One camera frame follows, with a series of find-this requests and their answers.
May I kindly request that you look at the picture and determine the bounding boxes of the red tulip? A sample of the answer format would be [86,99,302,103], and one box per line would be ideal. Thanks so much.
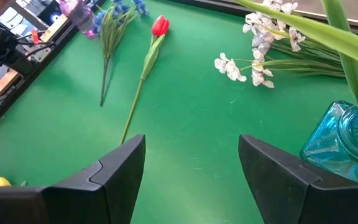
[120,14,170,146]

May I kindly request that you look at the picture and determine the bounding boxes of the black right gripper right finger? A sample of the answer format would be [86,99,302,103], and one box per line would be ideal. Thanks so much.
[238,134,358,224]

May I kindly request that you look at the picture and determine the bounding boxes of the green table mat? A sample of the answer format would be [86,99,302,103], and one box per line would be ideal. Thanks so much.
[0,0,358,224]

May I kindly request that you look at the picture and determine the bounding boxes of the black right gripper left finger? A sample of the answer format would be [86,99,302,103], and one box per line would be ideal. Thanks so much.
[0,134,146,224]

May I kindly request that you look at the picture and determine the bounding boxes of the blue glass vase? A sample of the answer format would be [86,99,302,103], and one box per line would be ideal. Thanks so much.
[299,100,358,187]

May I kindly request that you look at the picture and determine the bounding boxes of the white flower bunch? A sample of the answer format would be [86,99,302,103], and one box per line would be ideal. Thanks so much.
[213,0,346,90]
[234,0,358,149]

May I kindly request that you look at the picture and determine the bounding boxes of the purple glass vase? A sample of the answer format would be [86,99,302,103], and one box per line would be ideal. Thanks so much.
[59,0,98,39]

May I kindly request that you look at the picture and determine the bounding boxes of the blue flower bunch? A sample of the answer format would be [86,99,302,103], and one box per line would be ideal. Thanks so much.
[87,0,150,107]

